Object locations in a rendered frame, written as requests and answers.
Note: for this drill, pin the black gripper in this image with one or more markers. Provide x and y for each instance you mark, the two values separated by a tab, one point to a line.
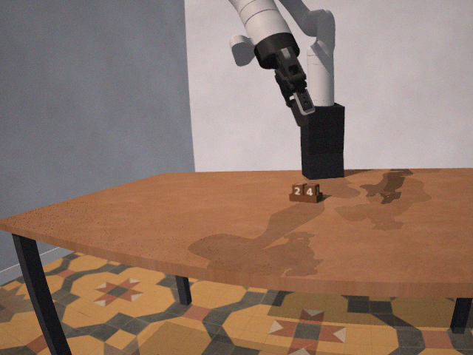
284	46

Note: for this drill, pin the brown rectangular tray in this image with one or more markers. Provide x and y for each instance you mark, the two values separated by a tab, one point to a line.
306	198

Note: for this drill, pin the brown digit cube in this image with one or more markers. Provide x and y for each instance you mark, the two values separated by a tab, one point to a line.
311	189
298	188

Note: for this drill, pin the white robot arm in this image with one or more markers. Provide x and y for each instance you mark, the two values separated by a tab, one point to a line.
261	18

